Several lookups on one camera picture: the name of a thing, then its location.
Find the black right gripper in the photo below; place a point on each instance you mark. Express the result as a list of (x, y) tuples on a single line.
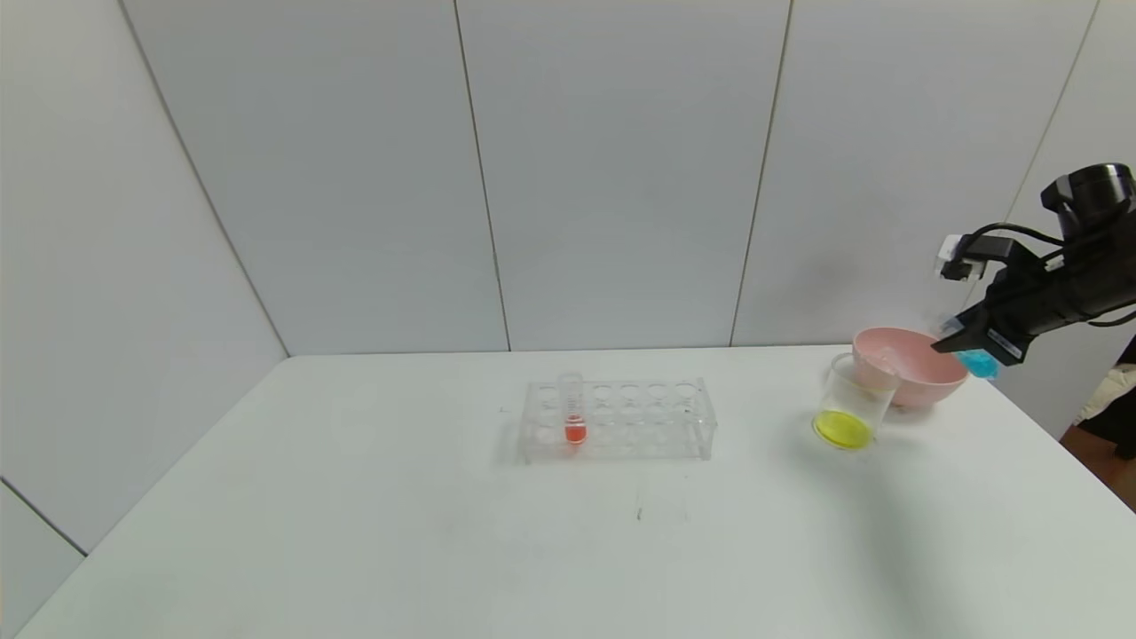
[(1002, 341)]

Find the test tube with blue pigment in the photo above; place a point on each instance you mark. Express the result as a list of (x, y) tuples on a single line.
[(981, 364)]

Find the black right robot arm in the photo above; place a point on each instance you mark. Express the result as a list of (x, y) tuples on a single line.
[(1096, 248)]

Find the clear glass beaker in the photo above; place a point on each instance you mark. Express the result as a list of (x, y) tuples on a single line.
[(848, 426)]

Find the clear plastic test tube rack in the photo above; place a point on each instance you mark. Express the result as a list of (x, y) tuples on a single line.
[(621, 426)]

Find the test tube with red pigment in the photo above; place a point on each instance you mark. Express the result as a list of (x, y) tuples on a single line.
[(574, 432)]

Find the pink bowl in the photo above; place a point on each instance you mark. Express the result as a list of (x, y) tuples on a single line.
[(927, 382)]

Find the beige and black background bundle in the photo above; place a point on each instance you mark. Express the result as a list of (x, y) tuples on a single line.
[(1109, 399)]

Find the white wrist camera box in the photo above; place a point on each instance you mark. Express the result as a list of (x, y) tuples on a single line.
[(958, 257)]

